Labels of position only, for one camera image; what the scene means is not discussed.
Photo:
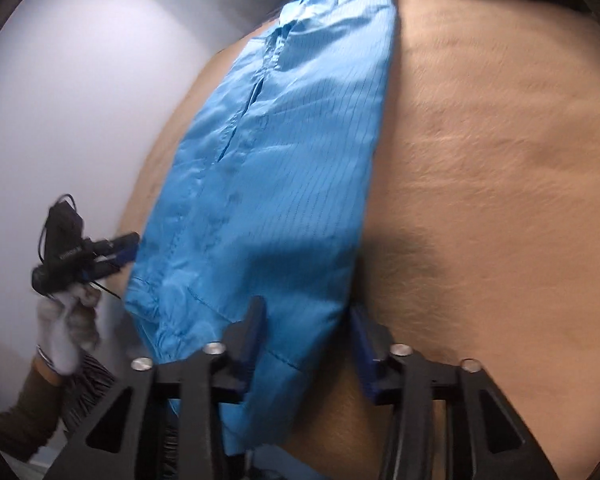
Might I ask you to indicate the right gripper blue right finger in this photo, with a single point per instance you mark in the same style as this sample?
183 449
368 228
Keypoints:
370 343

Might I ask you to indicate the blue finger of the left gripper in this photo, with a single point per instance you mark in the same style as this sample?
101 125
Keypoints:
94 271
123 247

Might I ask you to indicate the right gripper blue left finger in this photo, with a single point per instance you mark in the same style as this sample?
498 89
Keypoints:
243 342

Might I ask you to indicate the light blue jacket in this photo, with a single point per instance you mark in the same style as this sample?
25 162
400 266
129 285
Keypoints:
266 197

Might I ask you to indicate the left forearm dark sleeve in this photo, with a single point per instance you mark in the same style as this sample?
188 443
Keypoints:
30 423

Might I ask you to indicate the white gloved left hand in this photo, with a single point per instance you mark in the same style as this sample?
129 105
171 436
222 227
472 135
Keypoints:
67 328

